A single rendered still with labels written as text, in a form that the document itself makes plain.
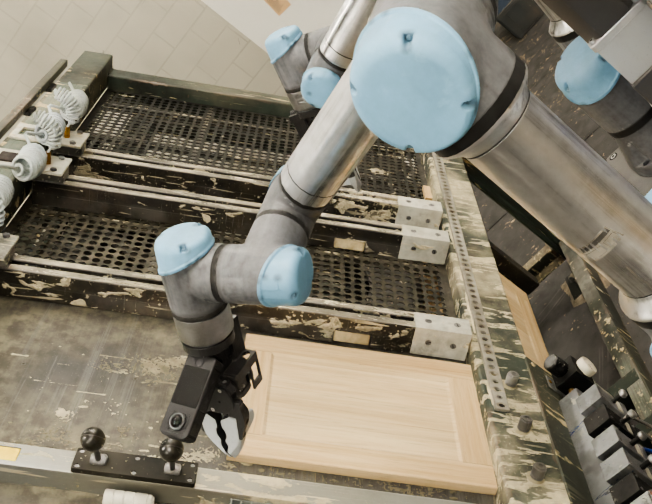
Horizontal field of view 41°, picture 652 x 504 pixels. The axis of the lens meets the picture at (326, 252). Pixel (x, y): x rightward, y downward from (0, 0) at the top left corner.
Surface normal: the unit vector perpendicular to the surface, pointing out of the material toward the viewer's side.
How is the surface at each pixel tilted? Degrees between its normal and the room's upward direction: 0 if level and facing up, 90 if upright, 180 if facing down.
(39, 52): 90
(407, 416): 60
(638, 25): 90
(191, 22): 90
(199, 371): 42
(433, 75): 83
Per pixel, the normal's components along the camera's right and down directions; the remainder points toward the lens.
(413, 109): -0.35, 0.62
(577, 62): -0.79, -0.48
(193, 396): -0.33, -0.43
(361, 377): 0.16, -0.87
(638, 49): -0.04, 0.51
